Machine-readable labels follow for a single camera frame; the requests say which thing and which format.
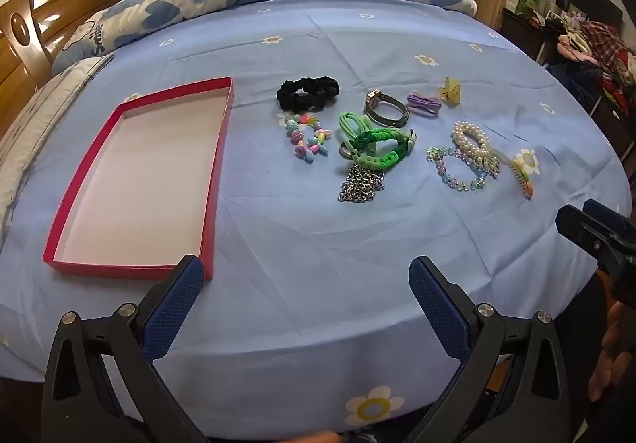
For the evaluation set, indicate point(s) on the red shallow box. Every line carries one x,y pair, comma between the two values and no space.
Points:
139,184

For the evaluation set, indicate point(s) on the black scrunchie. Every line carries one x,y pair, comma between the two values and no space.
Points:
288,94

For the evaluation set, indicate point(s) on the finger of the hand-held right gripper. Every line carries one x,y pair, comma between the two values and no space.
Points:
591,237
608,219

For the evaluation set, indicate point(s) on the blue floral bed sheet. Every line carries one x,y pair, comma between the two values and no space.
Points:
308,249

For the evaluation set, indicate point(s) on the dark cabinet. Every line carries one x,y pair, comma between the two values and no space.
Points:
521,33

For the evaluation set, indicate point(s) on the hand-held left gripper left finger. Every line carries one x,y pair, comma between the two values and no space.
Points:
179,304

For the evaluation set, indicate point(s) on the metal band wristwatch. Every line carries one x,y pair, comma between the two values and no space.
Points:
372,100

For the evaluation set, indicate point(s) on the person's right hand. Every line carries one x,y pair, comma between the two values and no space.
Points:
618,353

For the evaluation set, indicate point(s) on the wooden headboard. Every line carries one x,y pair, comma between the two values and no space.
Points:
54,11

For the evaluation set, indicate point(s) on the green orange comb clip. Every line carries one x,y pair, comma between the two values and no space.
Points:
521,182

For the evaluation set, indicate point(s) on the pile of clothes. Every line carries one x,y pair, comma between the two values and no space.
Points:
601,55

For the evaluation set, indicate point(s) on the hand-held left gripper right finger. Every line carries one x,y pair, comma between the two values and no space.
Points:
437,304

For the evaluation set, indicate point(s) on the yellow hair claw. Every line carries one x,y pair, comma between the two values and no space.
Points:
451,93

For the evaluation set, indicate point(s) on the grey striped pillow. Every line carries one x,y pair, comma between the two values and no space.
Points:
35,125

